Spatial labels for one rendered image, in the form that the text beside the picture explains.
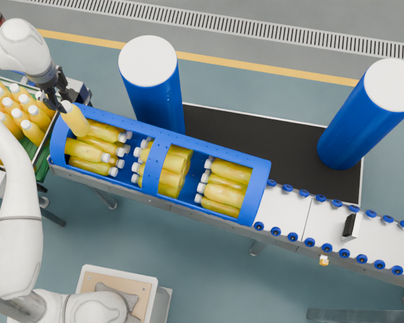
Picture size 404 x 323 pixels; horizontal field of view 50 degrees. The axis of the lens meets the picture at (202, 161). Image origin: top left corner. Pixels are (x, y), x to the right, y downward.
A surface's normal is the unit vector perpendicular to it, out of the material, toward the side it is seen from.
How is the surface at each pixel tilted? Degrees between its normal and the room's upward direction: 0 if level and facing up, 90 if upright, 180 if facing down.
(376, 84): 0
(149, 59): 0
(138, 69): 0
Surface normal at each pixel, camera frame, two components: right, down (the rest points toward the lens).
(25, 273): 0.76, 0.00
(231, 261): 0.00, -0.32
